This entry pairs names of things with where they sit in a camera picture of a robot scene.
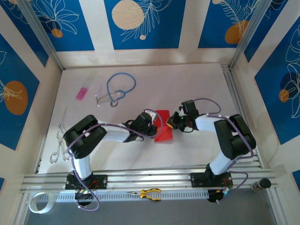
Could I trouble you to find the red paper sheet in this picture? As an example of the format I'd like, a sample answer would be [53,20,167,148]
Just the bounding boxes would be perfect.
[154,109,174,143]

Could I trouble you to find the blue stethoscope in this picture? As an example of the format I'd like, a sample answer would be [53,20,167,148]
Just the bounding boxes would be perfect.
[95,72,137,108]

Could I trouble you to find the yellow black pliers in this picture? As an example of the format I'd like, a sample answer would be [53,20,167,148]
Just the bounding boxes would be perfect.
[126,188,162,202]

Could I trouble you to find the pink capped clear tube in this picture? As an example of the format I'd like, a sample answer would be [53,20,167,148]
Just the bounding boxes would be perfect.
[75,73,96,100]

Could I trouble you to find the metal tongs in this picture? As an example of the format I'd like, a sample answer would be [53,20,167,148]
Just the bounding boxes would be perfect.
[49,121,72,164]

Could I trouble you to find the black electronics module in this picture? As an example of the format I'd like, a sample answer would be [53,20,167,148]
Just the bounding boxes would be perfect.
[74,188,95,207]
[207,188,233,204]

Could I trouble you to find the black capped bottle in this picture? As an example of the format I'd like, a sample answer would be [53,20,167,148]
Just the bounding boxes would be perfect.
[251,178,272,192]

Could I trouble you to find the clear tape roll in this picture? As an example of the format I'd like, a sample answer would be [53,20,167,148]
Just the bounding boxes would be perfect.
[28,192,55,214]

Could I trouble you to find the aluminium mounting rail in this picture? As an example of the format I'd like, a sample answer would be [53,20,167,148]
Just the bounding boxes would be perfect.
[20,166,285,195]

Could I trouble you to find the aluminium side rail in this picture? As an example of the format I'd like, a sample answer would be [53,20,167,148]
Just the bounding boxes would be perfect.
[221,65,264,169]

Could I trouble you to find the white slotted cable tray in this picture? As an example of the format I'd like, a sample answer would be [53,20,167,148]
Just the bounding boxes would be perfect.
[37,189,210,203]

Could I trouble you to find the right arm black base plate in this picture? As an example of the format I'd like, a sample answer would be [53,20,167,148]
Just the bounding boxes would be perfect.
[190,172,233,188]

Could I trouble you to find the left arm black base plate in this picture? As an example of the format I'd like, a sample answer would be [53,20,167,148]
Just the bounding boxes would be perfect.
[65,173,108,190]

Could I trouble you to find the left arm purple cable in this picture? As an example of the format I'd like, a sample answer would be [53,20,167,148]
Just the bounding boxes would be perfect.
[67,109,164,211]

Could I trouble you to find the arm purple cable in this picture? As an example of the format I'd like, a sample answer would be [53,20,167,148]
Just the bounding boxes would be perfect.
[193,97,256,203]
[67,109,164,211]

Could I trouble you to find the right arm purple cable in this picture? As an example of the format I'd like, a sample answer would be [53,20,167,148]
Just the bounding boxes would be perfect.
[193,97,256,203]

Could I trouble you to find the aluminium frame post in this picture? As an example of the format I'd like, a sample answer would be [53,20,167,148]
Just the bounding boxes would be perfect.
[17,0,65,71]
[229,0,275,69]

